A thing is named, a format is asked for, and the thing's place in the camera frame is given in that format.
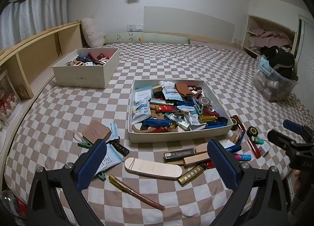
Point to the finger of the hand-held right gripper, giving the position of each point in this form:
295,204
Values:
293,125
279,139

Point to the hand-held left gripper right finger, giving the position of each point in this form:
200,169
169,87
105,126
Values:
220,162

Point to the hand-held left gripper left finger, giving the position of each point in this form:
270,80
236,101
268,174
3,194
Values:
93,162

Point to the white medicine sachet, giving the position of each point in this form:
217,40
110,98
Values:
110,159

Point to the light wooden block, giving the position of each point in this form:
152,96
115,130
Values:
196,160

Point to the shallow white box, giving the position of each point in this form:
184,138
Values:
171,137

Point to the person's right hand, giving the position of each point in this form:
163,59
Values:
298,180

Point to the green clothespin with loop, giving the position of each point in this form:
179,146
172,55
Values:
85,143
101,176

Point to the small white box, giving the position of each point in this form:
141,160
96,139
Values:
263,148

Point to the white paper sachet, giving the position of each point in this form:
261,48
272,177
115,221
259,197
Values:
229,144

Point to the pink and teal tube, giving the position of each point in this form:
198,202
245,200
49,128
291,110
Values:
242,157

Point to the black tape roll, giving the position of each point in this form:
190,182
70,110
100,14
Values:
252,131

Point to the bronze tube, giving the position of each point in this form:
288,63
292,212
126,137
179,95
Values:
237,137

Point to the brown square pad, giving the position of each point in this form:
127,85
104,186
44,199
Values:
95,131

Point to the light blue sachet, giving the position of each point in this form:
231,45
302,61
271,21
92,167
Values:
114,130

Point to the black lighter with gold cap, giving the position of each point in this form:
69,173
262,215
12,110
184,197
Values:
179,156

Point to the clear plastic storage bin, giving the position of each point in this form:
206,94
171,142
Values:
272,86

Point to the rose gold pen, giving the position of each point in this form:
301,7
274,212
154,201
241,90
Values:
136,193

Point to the oval wooden board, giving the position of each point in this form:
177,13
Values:
153,168

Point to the black bag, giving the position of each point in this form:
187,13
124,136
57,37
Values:
279,60

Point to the light blue packet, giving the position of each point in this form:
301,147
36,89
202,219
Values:
263,61

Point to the pile of assorted small goods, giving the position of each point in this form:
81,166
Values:
166,108

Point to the deep white box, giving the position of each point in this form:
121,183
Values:
81,79

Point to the sliding door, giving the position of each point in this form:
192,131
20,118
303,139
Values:
306,39

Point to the clear plastic bag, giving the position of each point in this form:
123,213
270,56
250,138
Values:
12,204

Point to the pile of pink clothes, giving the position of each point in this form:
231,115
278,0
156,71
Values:
267,37

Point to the wardrobe shelf niche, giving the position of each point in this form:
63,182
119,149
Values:
246,35

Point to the clear display box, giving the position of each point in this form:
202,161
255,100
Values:
7,101

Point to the checkered bed sheet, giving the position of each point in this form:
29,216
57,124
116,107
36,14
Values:
186,57

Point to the wooden bedside shelf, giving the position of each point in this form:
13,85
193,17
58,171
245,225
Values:
36,52

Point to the fluffy white pillow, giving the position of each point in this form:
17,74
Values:
92,32

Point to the long quilted bolster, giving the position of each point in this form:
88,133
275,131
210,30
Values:
152,37

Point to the white headboard panel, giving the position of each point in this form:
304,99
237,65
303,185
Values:
186,22

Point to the white curtain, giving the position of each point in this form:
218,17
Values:
36,12

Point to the wall socket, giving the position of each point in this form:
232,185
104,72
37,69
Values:
130,28

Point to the wall switch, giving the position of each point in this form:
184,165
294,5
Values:
139,27

